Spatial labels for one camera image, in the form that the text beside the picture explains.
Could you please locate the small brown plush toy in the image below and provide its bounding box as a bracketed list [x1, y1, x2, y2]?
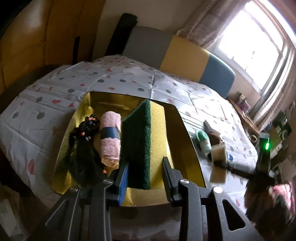
[207, 132, 224, 146]

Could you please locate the gold metal tray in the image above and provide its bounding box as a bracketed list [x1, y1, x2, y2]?
[52, 92, 205, 206]

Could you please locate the beige cloth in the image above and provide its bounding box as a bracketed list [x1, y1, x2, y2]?
[211, 143, 227, 163]

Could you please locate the black rolled mat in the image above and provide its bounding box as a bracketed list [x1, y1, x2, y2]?
[105, 13, 137, 56]

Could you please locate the green and yellow scrub sponge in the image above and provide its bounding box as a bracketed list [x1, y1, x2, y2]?
[120, 99, 174, 190]

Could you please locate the pink rolled towel with band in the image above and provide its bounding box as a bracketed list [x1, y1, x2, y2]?
[99, 111, 121, 168]

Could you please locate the grey yellow blue sofa backrest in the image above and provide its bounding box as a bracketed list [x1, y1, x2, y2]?
[123, 26, 235, 98]

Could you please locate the floral window curtain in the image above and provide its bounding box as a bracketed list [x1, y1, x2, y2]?
[177, 1, 235, 49]

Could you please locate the wooden wall cabinet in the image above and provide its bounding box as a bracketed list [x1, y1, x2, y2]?
[0, 0, 107, 95]

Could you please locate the green silicone cap bottle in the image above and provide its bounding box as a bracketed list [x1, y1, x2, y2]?
[196, 129, 212, 156]

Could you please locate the white foam sponge block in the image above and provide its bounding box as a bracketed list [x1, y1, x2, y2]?
[204, 120, 221, 136]

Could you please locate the black knitted cloth with dots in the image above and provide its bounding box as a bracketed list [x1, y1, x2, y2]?
[63, 114, 104, 187]

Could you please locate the patterned white tablecloth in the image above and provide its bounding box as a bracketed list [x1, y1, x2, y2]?
[0, 54, 260, 214]

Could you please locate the wooden side shelf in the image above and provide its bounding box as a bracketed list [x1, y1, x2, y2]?
[227, 97, 260, 136]

